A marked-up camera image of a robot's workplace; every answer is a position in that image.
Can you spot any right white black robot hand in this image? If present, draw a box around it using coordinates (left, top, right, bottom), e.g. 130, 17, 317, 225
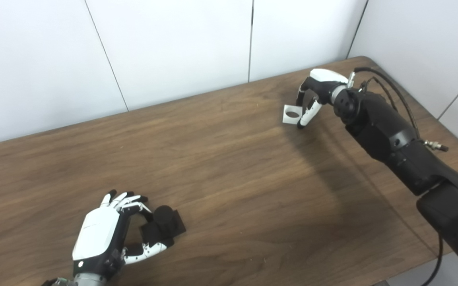
296, 68, 349, 129

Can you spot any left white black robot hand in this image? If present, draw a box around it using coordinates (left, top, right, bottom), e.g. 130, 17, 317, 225
72, 189, 169, 276

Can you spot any white square piece with hole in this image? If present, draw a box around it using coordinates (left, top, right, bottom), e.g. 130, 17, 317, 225
283, 104, 305, 126

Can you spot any black peg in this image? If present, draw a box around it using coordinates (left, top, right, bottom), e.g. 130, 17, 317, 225
140, 205, 186, 247

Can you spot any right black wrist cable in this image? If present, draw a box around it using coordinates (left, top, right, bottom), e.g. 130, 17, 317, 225
346, 67, 422, 139

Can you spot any silver cable connector plug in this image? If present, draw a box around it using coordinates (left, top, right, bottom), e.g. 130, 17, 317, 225
424, 139, 449, 153

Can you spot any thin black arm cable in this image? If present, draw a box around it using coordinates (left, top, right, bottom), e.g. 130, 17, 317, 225
420, 232, 444, 286

